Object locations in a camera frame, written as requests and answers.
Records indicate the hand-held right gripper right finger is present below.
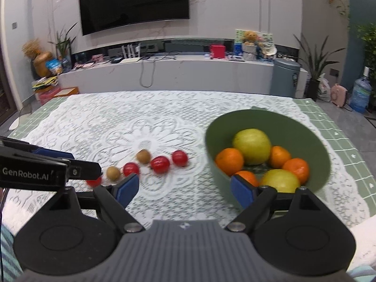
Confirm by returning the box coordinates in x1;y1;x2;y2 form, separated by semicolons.
226;175;321;232

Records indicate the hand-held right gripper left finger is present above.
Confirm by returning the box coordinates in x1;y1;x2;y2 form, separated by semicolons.
63;173;144;234

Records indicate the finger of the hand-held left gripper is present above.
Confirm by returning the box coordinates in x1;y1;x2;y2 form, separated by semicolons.
0;137;74;161
67;161;102;180

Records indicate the orange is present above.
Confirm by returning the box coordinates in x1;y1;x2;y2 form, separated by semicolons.
270;146;292;169
234;170;260;188
215;148;245;177
283;158;310;184

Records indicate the yellow-green apple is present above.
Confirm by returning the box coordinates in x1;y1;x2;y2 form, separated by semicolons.
260;169;302;194

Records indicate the green colander bowl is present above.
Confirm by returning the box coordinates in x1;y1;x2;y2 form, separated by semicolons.
205;109;332;210

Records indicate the pink box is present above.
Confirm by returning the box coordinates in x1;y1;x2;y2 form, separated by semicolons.
35;87;62;105

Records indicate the white lace tablecloth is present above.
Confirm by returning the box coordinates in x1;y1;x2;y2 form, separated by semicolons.
6;90;365;230

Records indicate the orange cardboard box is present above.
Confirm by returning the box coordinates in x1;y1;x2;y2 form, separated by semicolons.
57;86;80;97

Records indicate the stack of colourful packets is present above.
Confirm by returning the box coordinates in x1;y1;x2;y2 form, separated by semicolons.
32;76;59;92

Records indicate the teal striped cloth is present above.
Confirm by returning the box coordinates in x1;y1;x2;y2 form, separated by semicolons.
0;223;24;282

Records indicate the blue snack bag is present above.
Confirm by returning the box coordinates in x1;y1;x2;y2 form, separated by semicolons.
45;59;63;75

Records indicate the golden vase with dried flowers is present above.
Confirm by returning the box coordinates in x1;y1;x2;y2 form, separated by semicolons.
22;39;55;77

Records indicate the slim-leaf potted plant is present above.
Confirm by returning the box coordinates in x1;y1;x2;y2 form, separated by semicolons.
48;22;78;72

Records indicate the white wifi router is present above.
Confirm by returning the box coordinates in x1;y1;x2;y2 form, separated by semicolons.
119;43;141;63

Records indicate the grey trash bin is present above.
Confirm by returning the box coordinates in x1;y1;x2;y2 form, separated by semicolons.
272;58;302;98

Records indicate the long-leaf potted plant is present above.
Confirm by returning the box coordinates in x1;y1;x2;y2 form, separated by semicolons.
294;34;347;100

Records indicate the long white TV console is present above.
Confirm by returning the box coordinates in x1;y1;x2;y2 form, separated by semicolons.
57;56;309;98

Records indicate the white plastic bag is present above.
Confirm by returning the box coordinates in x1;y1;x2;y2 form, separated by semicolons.
317;73;332;103

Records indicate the pink appliance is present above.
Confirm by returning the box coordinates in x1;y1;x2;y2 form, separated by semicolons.
330;84;349;108

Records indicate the white gift bucket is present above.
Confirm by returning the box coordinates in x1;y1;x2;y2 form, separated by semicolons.
243;44;258;62

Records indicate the red box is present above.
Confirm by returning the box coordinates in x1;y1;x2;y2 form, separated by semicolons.
209;45;226;60

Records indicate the white hat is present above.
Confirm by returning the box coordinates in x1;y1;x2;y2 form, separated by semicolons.
260;45;277;58

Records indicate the blue water jug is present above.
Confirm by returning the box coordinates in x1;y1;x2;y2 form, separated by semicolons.
349;67;373;114

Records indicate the brown teddy bear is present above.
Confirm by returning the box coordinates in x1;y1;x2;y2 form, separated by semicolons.
241;31;259;46

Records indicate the green printed card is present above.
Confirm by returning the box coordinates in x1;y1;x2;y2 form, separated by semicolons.
235;29;274;47

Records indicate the black curved television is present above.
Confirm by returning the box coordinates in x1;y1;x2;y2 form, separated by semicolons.
78;0;189;36

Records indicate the green ivy plant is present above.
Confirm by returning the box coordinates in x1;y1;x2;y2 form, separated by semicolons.
355;23;376;65

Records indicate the black cable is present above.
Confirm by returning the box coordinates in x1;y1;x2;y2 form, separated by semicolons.
139;51;180;88

